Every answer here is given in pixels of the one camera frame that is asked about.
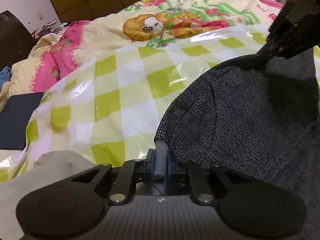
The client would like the green white checkered plastic sheet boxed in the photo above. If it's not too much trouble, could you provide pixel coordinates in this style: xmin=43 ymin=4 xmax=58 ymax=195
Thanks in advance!
xmin=1 ymin=24 xmax=268 ymax=182

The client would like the grey folded garment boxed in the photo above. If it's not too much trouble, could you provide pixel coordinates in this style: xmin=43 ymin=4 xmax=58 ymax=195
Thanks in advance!
xmin=0 ymin=151 xmax=94 ymax=239

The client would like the dark navy folded garment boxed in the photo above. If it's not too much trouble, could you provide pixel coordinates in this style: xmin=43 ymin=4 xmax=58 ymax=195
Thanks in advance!
xmin=0 ymin=92 xmax=44 ymax=150

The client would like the cartoon print bed quilt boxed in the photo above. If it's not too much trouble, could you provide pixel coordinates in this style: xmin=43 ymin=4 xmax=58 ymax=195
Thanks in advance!
xmin=1 ymin=0 xmax=283 ymax=106

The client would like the blue cloth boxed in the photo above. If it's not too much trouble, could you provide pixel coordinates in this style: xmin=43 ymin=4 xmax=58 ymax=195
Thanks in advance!
xmin=0 ymin=66 xmax=11 ymax=90

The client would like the dark brown headboard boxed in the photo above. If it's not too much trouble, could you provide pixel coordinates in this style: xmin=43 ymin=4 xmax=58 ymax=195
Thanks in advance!
xmin=0 ymin=10 xmax=36 ymax=70

